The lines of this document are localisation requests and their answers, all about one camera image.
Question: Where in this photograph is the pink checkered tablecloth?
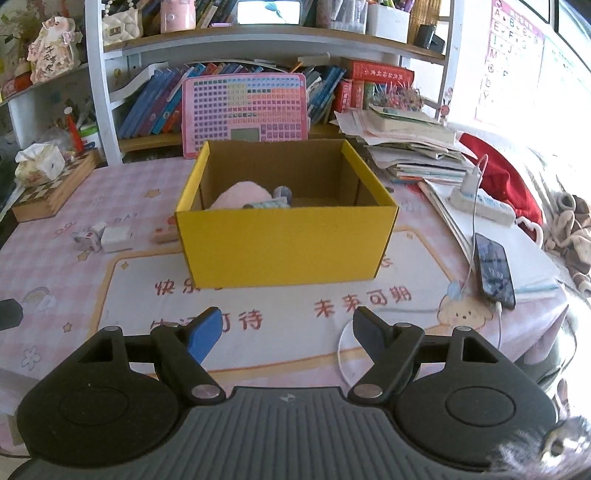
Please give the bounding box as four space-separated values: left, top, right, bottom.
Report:
0 156 569 455

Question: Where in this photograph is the yellow cardboard box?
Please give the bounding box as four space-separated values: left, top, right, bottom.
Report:
175 139 399 289

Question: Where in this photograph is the floral tissue box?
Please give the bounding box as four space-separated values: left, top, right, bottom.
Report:
15 143 65 188

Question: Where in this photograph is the pink plush pig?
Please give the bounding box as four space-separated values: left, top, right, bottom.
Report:
208 181 273 211

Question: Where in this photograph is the white power adapter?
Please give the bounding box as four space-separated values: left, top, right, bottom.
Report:
100 226 133 253

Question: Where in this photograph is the stack of papers and books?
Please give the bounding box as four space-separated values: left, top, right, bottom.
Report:
335 104 478 185

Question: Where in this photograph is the brown plush toy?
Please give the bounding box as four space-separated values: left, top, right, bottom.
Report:
545 192 590 298

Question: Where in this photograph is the row of blue books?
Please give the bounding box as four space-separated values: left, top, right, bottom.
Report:
117 63 206 140

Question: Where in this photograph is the white power strip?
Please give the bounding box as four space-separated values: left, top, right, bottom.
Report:
450 188 516 227

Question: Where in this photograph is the small white cube charger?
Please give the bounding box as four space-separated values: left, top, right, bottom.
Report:
90 221 107 238

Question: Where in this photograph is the pink keyboard learning pad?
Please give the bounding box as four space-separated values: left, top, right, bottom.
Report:
181 72 308 159

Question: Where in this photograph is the red white pen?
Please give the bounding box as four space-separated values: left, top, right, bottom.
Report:
63 106 84 154

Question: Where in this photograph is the white pen holder box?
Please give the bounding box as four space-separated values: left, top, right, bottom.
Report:
366 3 410 43

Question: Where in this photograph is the white wall charger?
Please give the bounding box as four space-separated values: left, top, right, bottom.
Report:
460 166 482 197

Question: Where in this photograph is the pink eraser case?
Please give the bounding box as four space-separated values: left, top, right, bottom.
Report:
151 225 179 244

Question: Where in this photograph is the smartphone on table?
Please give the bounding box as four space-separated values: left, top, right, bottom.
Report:
475 233 516 310

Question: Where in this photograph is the wooden chess box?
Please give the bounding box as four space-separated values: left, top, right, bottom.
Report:
11 149 102 223

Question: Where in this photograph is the white bookshelf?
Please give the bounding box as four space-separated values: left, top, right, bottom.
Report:
4 1 463 165

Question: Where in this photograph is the red book set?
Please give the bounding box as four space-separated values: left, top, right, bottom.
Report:
332 59 415 113

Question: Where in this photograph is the grey toy car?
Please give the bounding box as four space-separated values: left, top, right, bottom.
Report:
243 186 293 209

